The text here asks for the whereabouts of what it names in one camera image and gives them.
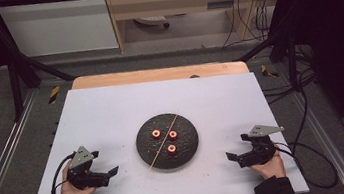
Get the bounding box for white board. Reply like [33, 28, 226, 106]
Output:
[13, 60, 311, 194]

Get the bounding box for grey chair base with caster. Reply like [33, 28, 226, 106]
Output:
[133, 13, 172, 34]

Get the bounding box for thin bamboo skewer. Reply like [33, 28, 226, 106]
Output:
[141, 112, 186, 173]

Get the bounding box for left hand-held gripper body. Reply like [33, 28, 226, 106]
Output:
[63, 142, 112, 192]

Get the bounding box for light wooden desk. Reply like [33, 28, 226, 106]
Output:
[103, 0, 291, 58]

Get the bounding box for hand-held gripper black cable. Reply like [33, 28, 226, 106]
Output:
[45, 151, 82, 194]
[272, 133, 340, 194]

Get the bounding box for person's right hand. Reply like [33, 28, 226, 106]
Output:
[248, 149, 288, 183]

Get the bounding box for white cabinet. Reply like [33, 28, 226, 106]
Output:
[0, 0, 120, 63]

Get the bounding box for hanging cables under desk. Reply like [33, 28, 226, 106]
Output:
[215, 0, 277, 50]

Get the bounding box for right hand-held gripper black cable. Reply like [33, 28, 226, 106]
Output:
[272, 133, 340, 194]

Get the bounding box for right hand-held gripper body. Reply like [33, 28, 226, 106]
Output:
[234, 121, 289, 169]

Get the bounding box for bundle of black floor cables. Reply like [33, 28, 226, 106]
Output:
[255, 42, 321, 107]

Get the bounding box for wooden table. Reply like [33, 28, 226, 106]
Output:
[70, 54, 251, 97]

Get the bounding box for black metal stand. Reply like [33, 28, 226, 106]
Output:
[229, 0, 314, 99]
[0, 0, 81, 126]

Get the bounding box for left hand-held gripper black cable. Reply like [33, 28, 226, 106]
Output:
[45, 151, 82, 194]

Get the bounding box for round black stone plate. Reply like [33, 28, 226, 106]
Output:
[132, 109, 203, 174]

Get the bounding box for person's left hand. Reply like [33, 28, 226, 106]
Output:
[56, 156, 98, 194]

